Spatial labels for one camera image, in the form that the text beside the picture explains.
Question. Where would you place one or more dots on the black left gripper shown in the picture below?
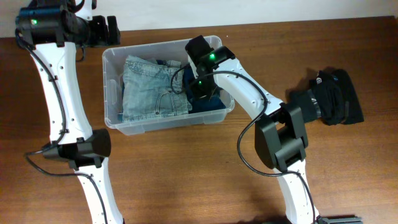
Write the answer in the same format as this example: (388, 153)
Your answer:
(104, 30)

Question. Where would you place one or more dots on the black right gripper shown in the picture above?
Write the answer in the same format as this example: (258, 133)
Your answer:
(201, 91)

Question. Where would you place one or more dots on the clear plastic storage bin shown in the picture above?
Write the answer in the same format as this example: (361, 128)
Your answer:
(113, 67)

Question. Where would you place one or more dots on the dark blue jeans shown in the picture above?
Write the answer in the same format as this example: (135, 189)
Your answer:
(146, 90)

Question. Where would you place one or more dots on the teal towel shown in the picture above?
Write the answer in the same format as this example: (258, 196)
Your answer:
(201, 104)

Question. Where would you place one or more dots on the light blue jeans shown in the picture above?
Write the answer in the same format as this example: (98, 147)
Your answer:
(180, 102)

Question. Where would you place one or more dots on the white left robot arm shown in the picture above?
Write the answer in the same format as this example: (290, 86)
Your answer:
(52, 32)

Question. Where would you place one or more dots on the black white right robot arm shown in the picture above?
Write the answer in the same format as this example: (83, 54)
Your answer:
(280, 135)

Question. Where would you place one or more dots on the black folded garment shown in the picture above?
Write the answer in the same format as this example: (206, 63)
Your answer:
(331, 97)

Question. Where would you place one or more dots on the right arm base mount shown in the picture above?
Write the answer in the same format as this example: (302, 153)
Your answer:
(340, 219)

